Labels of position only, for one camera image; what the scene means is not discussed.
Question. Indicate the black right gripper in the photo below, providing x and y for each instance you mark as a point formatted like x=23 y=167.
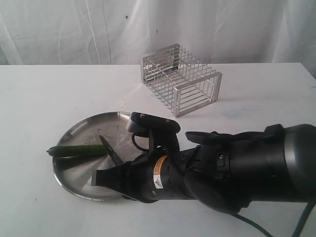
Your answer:
x=155 y=175

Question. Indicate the black handled knife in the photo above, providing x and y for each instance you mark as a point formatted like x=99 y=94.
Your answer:
x=113 y=155

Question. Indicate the green cucumber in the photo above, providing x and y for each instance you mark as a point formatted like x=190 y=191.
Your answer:
x=76 y=151

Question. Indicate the wire metal utensil rack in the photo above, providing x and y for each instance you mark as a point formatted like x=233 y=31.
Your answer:
x=183 y=83

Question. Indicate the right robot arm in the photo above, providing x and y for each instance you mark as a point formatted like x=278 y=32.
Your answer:
x=224 y=172

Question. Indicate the round stainless steel plate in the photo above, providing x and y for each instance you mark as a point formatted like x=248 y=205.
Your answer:
x=74 y=174

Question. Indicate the white backdrop curtain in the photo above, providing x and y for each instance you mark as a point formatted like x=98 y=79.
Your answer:
x=121 y=31

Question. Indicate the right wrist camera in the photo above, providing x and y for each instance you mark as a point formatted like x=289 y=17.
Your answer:
x=140 y=122

